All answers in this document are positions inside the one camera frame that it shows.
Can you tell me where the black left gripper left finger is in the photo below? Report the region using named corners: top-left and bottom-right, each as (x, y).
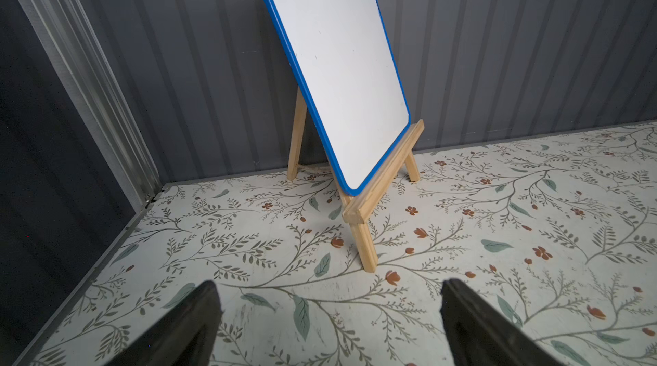
top-left (108, 280), bottom-right (222, 365)

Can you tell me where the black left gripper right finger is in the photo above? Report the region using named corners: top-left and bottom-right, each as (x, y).
top-left (441, 279), bottom-right (559, 366)

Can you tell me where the wooden easel stand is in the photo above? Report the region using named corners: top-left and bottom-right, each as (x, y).
top-left (287, 91), bottom-right (424, 273)

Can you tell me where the blue framed whiteboard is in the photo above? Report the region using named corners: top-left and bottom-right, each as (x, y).
top-left (263, 0), bottom-right (411, 196)

